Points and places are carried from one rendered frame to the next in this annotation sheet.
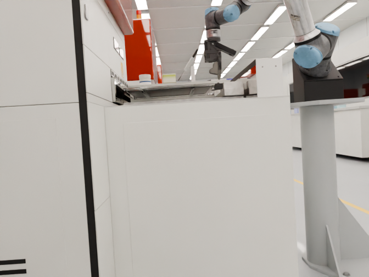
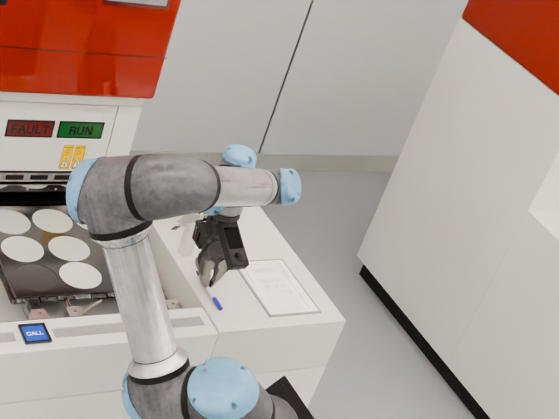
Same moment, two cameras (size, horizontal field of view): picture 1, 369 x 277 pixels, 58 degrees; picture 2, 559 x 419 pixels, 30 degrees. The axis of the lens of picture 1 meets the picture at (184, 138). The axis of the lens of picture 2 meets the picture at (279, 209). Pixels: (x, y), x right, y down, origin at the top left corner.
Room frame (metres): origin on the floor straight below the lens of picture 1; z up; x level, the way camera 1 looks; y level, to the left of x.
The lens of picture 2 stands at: (0.63, -1.85, 2.37)
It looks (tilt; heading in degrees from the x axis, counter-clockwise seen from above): 30 degrees down; 53
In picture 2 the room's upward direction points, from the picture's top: 21 degrees clockwise
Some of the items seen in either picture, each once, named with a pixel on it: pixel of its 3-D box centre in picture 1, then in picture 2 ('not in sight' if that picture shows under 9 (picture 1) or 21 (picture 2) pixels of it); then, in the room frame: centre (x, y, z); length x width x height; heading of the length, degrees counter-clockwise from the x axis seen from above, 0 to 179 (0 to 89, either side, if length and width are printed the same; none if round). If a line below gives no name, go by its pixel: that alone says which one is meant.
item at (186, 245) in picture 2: (189, 70); (188, 227); (1.77, -0.05, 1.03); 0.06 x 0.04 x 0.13; 91
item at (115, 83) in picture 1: (122, 94); (34, 199); (1.50, 0.27, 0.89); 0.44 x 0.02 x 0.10; 1
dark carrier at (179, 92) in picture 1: (169, 92); (66, 248); (1.52, 0.06, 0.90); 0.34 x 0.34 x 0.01; 1
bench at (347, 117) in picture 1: (362, 101); not in sight; (6.10, -3.28, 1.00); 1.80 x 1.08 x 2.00; 1
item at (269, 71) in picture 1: (252, 87); (88, 354); (1.46, -0.31, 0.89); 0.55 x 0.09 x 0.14; 1
